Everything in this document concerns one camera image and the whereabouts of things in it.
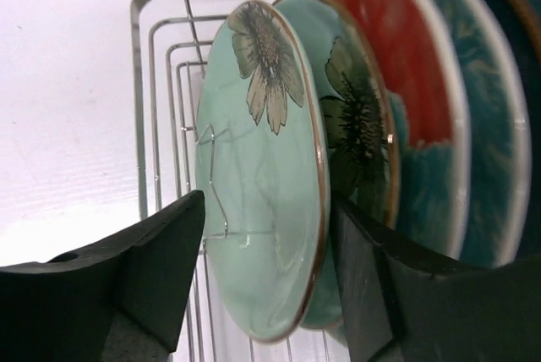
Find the mint plate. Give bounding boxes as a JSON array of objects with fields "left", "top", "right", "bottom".
[
  {"left": 272, "top": 0, "right": 401, "bottom": 332},
  {"left": 195, "top": 0, "right": 330, "bottom": 343}
]

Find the red floral plate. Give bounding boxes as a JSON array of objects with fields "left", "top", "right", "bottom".
[
  {"left": 434, "top": 0, "right": 532, "bottom": 267},
  {"left": 334, "top": 0, "right": 471, "bottom": 259}
]

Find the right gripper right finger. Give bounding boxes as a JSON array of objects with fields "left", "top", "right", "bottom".
[{"left": 331, "top": 193, "right": 540, "bottom": 361}]

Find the wire dish rack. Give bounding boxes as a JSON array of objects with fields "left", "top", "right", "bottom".
[{"left": 130, "top": 0, "right": 349, "bottom": 361}]

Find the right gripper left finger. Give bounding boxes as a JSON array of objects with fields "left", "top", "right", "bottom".
[{"left": 1, "top": 190, "right": 205, "bottom": 361}]

